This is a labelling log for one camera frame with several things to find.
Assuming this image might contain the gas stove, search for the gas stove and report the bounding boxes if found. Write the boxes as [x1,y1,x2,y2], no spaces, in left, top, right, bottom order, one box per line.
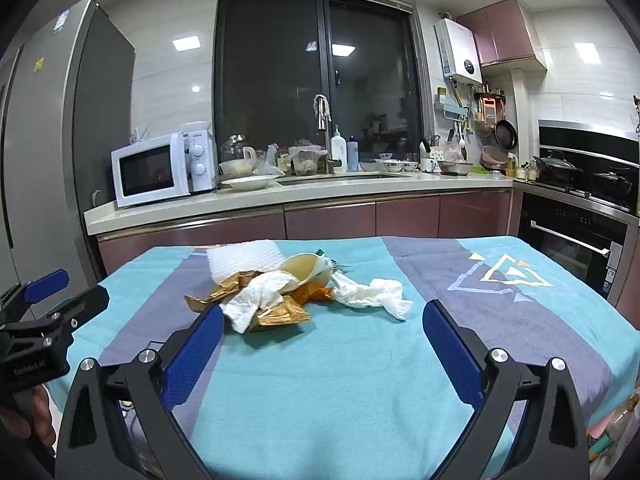
[520,180,640,218]

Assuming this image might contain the pink wall cabinet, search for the pink wall cabinet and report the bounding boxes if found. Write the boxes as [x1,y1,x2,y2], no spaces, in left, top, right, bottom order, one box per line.
[456,0,548,71]

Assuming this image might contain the steel basin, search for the steel basin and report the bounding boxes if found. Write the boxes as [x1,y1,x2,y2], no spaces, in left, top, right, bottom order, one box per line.
[436,160,474,177]

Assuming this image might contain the green foil wrapper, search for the green foil wrapper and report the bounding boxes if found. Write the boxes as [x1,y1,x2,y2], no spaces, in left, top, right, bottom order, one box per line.
[314,249,357,277]

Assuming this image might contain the white microwave oven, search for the white microwave oven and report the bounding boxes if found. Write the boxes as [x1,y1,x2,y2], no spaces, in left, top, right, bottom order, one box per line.
[110,130,219,209]

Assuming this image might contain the stack of pink bowls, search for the stack of pink bowls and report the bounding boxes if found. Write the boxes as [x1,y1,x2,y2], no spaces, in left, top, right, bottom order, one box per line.
[481,146,508,171]

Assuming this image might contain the white pump bottle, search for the white pump bottle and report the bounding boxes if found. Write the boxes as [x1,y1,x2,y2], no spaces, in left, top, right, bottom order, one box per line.
[330,125,348,173]

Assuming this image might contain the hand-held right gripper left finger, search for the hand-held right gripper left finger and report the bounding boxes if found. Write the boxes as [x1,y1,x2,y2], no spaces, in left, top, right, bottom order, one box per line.
[55,304,226,480]

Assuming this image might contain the striped teal tablecloth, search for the striped teal tablecloth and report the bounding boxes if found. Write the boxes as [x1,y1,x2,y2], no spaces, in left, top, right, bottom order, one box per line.
[47,235,640,480]

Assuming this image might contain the gold foil wrapper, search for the gold foil wrapper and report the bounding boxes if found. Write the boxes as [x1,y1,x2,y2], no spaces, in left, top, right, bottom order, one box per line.
[250,295,311,333]
[184,270,261,313]

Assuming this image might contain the black cooking pot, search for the black cooking pot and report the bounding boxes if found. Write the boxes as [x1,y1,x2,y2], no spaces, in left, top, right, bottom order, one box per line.
[592,167,633,198]

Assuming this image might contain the person's left hand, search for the person's left hand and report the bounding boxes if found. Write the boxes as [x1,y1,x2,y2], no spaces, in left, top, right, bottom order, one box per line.
[0,387,57,449]

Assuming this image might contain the clear plastic food container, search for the clear plastic food container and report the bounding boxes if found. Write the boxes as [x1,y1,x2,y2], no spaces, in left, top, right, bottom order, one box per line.
[289,145,328,177]

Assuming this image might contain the black frying pan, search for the black frying pan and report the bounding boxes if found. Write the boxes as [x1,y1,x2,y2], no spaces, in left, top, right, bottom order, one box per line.
[494,119,518,150]

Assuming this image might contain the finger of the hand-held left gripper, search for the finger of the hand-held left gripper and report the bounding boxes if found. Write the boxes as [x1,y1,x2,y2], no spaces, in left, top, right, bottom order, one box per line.
[0,269,70,322]
[37,286,110,333]

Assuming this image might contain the black built-in oven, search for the black built-in oven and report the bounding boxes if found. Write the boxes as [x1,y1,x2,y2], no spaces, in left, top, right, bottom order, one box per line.
[517,192,631,301]

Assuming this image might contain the black wok with lid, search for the black wok with lid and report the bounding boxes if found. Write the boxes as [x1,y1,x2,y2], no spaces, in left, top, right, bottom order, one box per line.
[534,150,583,186]

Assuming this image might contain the wall utensil rack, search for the wall utensil rack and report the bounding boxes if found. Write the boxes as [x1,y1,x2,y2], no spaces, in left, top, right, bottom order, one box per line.
[432,87,473,122]

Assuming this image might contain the white tissue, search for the white tissue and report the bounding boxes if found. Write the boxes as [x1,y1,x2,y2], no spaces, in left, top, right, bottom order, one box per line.
[331,271,414,321]
[220,269,303,335]

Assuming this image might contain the grey refrigerator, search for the grey refrigerator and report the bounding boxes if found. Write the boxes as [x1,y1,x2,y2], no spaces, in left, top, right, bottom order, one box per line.
[0,0,137,301]

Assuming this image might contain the dark kitchen window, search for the dark kitchen window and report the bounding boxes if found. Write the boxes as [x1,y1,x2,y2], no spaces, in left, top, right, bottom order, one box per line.
[214,0,436,173]

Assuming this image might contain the steel kitchen faucet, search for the steel kitchen faucet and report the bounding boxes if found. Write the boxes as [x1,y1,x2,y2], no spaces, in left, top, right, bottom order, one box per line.
[314,94,346,175]

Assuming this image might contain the white plate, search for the white plate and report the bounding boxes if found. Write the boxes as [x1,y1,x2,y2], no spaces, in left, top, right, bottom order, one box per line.
[220,175,279,192]

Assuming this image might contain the pink base cabinets with counter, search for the pink base cabinets with counter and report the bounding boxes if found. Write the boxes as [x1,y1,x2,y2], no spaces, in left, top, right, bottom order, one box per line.
[84,172,523,277]

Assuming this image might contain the kitchen sink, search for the kitchen sink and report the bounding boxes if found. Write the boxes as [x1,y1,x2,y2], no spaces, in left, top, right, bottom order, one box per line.
[277,172,416,186]

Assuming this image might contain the orange peel piece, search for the orange peel piece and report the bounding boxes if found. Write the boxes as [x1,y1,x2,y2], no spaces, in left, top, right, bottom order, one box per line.
[295,282,335,306]

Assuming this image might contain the white bubble wrap sheet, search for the white bubble wrap sheet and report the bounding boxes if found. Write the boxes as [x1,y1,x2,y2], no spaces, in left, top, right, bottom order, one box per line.
[206,240,282,286]

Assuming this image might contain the white paper cup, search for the white paper cup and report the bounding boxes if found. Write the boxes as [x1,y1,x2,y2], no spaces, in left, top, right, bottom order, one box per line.
[272,252,335,293]

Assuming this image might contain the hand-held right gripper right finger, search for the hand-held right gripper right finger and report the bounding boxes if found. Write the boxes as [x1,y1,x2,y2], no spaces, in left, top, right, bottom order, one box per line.
[421,299,591,480]

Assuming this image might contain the black range hood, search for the black range hood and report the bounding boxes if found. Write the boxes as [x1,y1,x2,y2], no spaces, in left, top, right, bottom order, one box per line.
[537,120,640,171]

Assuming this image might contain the white water heater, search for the white water heater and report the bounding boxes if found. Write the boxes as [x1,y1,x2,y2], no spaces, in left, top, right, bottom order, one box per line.
[434,18,484,86]

